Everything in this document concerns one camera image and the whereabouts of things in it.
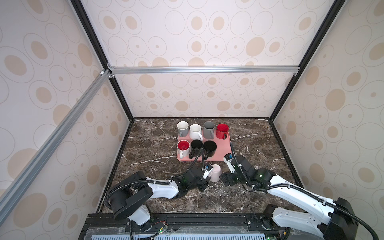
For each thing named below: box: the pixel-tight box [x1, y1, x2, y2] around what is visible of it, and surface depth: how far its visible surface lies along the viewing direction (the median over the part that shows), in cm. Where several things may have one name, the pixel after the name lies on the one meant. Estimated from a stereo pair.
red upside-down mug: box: [216, 123, 230, 140], surface depth 105 cm
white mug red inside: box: [176, 139, 191, 159], surface depth 96 cm
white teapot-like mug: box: [189, 123, 203, 141], surface depth 105 cm
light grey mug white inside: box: [176, 121, 189, 137], surface depth 105 cm
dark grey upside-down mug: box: [203, 120, 217, 140], surface depth 103 cm
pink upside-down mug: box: [208, 164, 222, 183], surface depth 84 cm
